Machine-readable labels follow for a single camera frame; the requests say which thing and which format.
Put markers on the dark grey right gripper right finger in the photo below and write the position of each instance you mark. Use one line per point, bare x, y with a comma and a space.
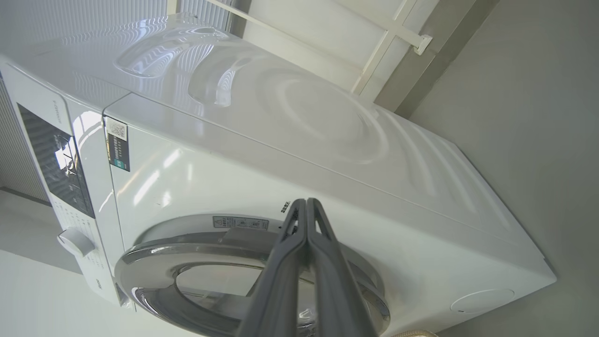
334, 290

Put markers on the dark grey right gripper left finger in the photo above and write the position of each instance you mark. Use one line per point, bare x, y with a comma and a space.
281, 290

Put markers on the round glass washing machine door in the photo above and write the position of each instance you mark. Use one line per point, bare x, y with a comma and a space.
154, 262

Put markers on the cream perforated laundry basket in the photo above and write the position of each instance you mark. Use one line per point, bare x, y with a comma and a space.
414, 333

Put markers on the white front-load washing machine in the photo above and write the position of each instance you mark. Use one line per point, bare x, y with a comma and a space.
262, 154

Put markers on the white washing machine knob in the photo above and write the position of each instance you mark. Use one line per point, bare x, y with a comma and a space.
75, 242

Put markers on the grey warning label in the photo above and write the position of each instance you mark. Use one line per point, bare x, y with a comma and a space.
241, 223

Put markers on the dark QR code sticker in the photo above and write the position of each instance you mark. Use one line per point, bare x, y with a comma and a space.
118, 145

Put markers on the black control display panel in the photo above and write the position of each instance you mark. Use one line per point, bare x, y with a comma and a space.
56, 159

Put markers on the white metal rack frame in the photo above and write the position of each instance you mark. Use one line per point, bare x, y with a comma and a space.
388, 37

